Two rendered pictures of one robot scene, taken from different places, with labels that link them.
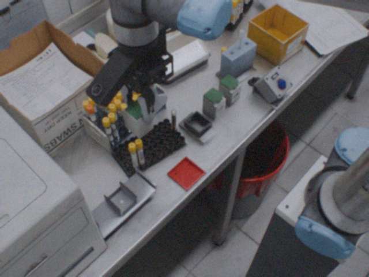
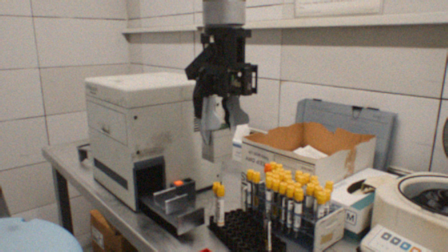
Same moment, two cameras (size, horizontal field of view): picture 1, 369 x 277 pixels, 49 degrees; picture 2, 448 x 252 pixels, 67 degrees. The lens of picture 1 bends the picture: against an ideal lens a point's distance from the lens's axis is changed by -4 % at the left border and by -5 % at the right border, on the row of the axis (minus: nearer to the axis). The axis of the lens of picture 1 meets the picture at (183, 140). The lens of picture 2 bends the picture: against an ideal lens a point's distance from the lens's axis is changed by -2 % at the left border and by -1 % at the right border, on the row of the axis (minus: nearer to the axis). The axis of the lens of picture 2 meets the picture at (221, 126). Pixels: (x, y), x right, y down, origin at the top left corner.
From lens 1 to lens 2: 0.95 m
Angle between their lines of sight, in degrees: 82
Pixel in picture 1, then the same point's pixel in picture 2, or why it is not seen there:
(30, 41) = (351, 143)
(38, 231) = (109, 97)
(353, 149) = (13, 229)
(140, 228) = (146, 231)
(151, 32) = (207, 11)
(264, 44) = not seen: outside the picture
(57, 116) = (259, 157)
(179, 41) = (423, 232)
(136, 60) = (208, 49)
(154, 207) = (166, 240)
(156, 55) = (225, 61)
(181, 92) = not seen: outside the picture
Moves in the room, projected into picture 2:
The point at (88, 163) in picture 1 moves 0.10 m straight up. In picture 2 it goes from (231, 205) to (231, 167)
